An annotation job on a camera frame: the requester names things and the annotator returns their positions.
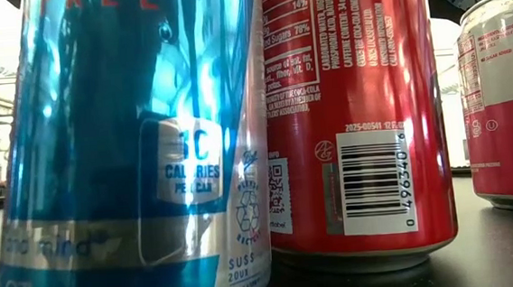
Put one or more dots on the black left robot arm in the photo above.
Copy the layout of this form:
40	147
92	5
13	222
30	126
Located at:
13	1

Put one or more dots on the pink and silver soda can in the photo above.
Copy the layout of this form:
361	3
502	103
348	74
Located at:
508	121

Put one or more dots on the blue slim energy drink can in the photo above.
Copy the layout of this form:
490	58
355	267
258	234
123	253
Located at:
124	125

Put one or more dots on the red cola can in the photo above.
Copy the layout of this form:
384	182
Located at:
361	86

